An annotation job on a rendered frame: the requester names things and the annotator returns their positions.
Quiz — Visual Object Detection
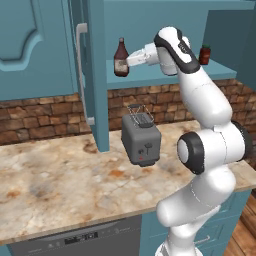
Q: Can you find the teal open cabinet door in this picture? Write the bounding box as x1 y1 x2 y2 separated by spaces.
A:
69 0 111 153
202 9 256 92

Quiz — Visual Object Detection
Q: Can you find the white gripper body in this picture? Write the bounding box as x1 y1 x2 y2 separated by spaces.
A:
125 48 148 68

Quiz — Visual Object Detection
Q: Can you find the white cabinet door handle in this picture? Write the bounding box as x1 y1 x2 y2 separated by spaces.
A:
75 22 96 127

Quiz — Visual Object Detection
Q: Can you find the teal closed cabinet door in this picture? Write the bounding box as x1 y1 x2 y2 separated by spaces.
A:
0 0 78 102

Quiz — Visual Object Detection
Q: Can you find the silver drawer handle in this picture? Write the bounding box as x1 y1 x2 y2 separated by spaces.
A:
194 234 212 245

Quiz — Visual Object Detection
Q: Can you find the grey dishwasher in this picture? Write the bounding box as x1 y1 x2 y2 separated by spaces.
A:
7 214 143 256

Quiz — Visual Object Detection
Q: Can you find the red paprika bottle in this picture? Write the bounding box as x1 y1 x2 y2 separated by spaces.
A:
198 44 212 66

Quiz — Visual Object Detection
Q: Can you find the grey toaster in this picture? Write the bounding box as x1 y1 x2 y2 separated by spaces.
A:
120 103 163 167

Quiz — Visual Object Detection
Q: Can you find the teal wall cabinet with shelf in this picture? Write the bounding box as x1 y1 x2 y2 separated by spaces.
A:
103 0 256 91

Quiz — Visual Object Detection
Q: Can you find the dark brown ketchup bottle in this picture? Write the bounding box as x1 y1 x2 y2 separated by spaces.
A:
113 37 131 78

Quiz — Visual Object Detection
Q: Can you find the teal base cabinet drawer front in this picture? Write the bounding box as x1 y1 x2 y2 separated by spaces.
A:
191 190 252 256

